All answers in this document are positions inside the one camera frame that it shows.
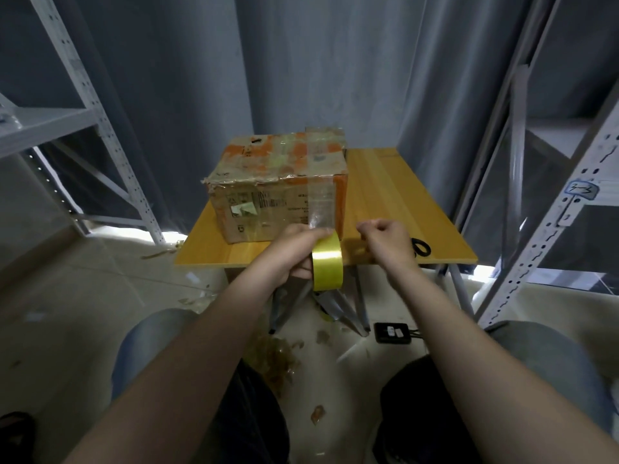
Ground person's left hand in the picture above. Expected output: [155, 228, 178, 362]
[232, 224, 335, 305]

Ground person's right hand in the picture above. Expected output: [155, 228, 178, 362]
[356, 219, 424, 291]

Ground yellow tape roll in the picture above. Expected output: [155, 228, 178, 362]
[309, 179, 346, 294]

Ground large orange print cardboard box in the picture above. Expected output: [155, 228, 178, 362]
[201, 129, 349, 246]

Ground person's right forearm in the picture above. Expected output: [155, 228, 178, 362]
[397, 270, 619, 464]

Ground person's left forearm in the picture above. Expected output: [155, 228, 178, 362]
[63, 285, 272, 464]

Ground tape scraps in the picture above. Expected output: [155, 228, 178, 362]
[242, 328, 306, 392]

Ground person's right leg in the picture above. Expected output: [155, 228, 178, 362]
[375, 320, 615, 464]

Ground yellow wooden table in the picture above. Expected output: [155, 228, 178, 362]
[174, 146, 480, 336]

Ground black power adapter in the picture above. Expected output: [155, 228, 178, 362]
[373, 322, 412, 345]

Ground grey metal shelf unit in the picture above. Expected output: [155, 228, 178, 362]
[449, 0, 619, 329]
[0, 0, 168, 247]

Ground grey curtain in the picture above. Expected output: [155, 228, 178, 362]
[0, 0, 619, 233]

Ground black sandal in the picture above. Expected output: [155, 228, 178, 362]
[0, 411, 38, 464]

